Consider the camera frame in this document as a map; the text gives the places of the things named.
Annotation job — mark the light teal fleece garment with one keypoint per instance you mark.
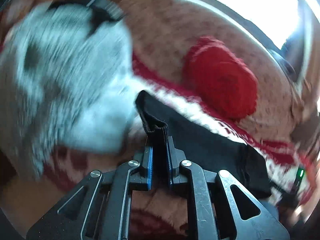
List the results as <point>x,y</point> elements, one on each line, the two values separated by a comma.
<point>65,74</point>

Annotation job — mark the red heart ruffled pillow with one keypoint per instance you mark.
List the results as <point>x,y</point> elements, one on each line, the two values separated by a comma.
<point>220,79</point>

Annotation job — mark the floral beige quilt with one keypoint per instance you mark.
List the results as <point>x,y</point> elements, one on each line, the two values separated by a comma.
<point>187,46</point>

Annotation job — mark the black knit pants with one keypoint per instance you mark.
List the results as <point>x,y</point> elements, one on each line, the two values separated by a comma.
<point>211,151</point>

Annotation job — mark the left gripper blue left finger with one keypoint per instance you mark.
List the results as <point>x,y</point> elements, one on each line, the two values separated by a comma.
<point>147,166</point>

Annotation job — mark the red white floral blanket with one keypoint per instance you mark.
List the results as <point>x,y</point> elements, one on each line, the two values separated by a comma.
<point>195,171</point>

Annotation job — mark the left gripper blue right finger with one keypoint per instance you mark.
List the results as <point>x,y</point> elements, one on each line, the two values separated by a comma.
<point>175,156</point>

